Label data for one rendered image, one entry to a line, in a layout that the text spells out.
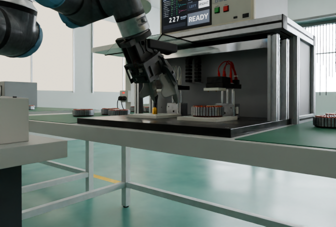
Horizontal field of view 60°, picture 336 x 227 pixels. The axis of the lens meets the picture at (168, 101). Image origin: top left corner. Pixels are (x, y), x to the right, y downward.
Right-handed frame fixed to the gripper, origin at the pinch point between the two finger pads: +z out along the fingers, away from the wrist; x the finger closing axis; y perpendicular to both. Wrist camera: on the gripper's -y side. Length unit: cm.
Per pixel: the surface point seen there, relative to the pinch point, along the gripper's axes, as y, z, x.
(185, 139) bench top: 8.7, 7.0, 9.6
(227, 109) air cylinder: -27.3, 20.6, 1.2
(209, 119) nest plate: -9.2, 13.0, 5.3
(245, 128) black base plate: -3.4, 11.1, 20.0
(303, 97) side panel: -54, 31, 21
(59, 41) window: -266, 26, -472
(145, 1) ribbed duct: -125, -15, -104
